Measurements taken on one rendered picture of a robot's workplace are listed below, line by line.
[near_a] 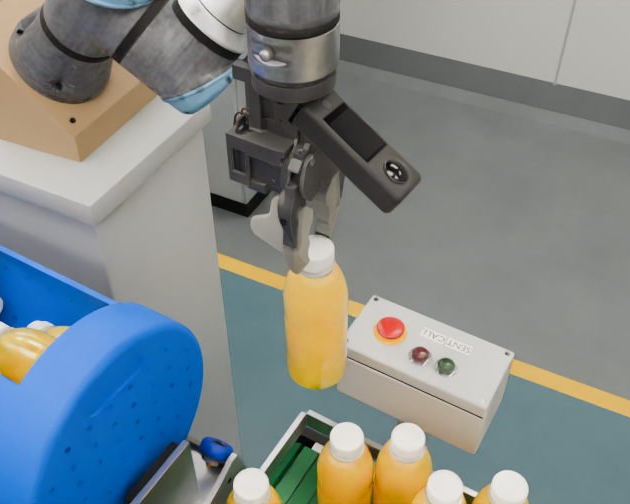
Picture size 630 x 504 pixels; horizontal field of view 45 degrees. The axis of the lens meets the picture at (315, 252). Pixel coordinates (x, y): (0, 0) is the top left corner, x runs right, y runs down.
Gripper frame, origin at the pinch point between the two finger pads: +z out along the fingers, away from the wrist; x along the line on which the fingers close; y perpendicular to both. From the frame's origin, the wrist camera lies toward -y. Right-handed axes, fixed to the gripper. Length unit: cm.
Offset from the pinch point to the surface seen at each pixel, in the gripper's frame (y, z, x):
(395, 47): 104, 119, -249
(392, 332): -4.6, 21.0, -11.6
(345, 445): -6.9, 22.9, 4.8
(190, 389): 14.6, 25.8, 6.0
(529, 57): 43, 109, -254
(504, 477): -23.8, 22.8, -0.6
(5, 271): 50, 25, 3
